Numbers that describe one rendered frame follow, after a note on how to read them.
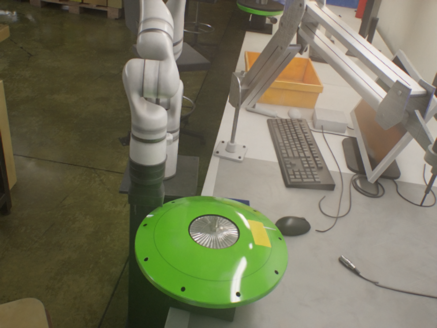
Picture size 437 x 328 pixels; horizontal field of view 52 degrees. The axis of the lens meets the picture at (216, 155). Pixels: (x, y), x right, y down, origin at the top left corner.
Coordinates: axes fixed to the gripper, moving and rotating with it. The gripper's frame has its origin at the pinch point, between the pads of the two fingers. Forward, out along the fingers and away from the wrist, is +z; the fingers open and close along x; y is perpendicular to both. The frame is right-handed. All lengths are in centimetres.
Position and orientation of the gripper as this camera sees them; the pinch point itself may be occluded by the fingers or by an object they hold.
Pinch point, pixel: (146, 215)
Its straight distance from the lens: 106.1
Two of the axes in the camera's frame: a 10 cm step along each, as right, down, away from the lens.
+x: 9.9, 1.0, 0.6
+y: 0.0, 5.2, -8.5
